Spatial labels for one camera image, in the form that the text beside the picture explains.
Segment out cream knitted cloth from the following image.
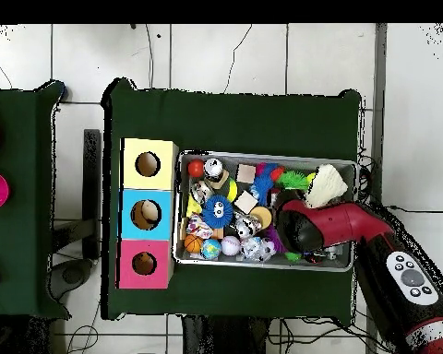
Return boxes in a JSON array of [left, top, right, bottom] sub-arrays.
[[304, 163, 350, 209]]

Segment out wooden box with three holes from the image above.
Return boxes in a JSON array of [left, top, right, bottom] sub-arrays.
[[115, 137, 180, 290]]

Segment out blue spiky ball with eyes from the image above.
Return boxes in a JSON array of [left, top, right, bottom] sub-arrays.
[[201, 194, 234, 228]]

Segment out plain wooden cube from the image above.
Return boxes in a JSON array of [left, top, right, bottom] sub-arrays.
[[234, 189, 260, 215]]

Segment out plain orange ball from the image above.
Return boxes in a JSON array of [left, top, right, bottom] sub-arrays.
[[186, 159, 206, 178]]

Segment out white baseball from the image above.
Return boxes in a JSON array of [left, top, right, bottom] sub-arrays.
[[221, 235, 243, 257]]

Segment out globe print ball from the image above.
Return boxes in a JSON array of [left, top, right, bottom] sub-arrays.
[[200, 238, 222, 260]]

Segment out small orange basketball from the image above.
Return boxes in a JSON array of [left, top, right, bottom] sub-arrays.
[[184, 233, 205, 254]]

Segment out dark green side tablecloth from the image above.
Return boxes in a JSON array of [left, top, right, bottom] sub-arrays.
[[0, 81, 71, 319]]

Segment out silver wire mesh bin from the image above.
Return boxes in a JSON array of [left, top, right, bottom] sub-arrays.
[[171, 149, 358, 273]]

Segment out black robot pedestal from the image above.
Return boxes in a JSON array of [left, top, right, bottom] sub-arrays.
[[182, 315, 270, 354]]

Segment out black cable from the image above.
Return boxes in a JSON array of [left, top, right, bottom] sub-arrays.
[[385, 205, 443, 216]]

